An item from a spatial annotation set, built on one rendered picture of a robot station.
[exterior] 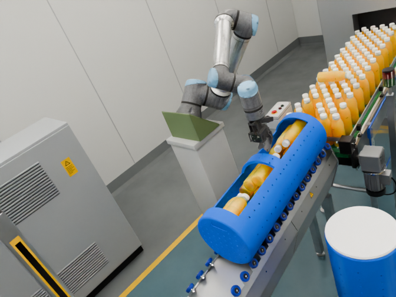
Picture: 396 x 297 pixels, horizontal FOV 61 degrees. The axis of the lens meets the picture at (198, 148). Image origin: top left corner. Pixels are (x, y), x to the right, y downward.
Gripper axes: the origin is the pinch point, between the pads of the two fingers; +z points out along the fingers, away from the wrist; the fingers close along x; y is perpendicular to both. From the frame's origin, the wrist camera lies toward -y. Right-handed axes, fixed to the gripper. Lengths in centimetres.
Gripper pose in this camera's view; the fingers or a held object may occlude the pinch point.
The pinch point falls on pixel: (267, 148)
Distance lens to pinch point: 175.1
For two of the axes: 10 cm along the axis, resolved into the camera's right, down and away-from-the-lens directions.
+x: 7.4, 0.8, -6.7
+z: 3.4, 8.1, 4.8
